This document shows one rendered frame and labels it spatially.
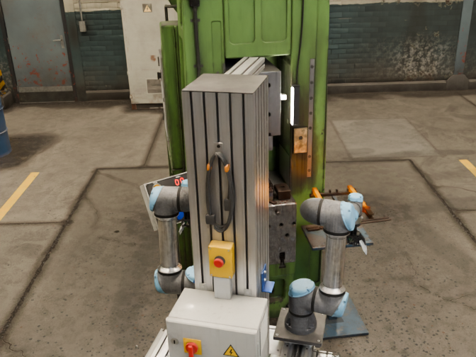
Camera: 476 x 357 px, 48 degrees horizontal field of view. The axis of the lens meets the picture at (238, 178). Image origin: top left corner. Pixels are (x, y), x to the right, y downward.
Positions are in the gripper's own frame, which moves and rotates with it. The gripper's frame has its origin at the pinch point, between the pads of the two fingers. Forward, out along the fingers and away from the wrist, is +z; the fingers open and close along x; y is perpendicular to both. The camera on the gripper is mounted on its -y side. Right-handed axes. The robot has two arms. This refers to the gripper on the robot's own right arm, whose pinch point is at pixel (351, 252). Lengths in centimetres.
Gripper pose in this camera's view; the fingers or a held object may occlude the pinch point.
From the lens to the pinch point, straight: 296.7
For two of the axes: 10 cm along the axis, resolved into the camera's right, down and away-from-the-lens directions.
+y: -2.5, 4.0, -8.8
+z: 0.3, 9.1, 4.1
